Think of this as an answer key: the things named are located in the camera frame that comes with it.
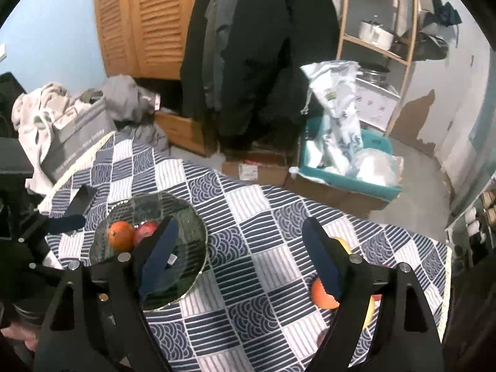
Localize small red apple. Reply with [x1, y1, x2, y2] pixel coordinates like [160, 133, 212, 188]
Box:
[134, 221, 159, 246]

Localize white printed storage box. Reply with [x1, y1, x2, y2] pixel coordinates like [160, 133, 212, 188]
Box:
[354, 77, 401, 132]

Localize white printed plastic bag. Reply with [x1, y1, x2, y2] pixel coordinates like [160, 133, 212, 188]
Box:
[300, 61, 365, 175]

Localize glass bowl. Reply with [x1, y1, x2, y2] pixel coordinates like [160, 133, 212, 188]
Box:
[89, 192, 210, 311]

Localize beige clothing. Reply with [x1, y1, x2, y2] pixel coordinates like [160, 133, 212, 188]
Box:
[11, 82, 78, 194]

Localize grey storage bag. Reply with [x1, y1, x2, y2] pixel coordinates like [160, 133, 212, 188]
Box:
[41, 95, 117, 183]

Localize white pot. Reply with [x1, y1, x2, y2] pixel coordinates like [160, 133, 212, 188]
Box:
[358, 17, 396, 50]

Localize clear plastic bag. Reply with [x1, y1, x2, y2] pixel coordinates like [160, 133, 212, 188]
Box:
[351, 148, 404, 187]

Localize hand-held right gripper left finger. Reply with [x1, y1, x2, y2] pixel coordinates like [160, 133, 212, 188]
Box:
[33, 216, 179, 372]

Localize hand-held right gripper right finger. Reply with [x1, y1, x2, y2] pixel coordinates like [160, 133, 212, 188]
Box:
[301, 217, 444, 372]

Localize small labelled cardboard box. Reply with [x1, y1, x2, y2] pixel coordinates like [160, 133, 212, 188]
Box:
[222, 151, 289, 187]

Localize large cardboard box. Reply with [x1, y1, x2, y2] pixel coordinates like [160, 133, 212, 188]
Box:
[285, 174, 388, 218]

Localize wooden shelf rack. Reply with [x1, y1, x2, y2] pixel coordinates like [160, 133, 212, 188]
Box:
[336, 0, 421, 136]

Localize wooden louvered wardrobe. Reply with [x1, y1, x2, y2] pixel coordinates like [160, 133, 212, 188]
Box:
[93, 0, 219, 158]

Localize grey clothing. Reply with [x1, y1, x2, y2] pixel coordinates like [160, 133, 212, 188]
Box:
[103, 75, 171, 153]

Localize dark hanging clothes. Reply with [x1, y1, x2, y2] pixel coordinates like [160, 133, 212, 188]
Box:
[420, 0, 463, 60]

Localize grey coat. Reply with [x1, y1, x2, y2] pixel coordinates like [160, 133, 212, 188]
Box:
[201, 0, 249, 113]

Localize metal pot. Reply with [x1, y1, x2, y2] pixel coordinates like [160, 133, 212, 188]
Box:
[358, 64, 391, 84]

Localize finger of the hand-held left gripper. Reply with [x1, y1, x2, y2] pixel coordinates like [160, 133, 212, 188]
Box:
[19, 214, 86, 266]
[63, 184, 97, 218]

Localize blue white patterned tablecloth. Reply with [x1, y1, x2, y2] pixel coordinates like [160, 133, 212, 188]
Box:
[39, 130, 453, 372]

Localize teal plastic bin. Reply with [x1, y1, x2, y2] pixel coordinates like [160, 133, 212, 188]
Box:
[298, 118, 404, 202]

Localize black coat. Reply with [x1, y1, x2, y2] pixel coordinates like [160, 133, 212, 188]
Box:
[180, 0, 342, 150]

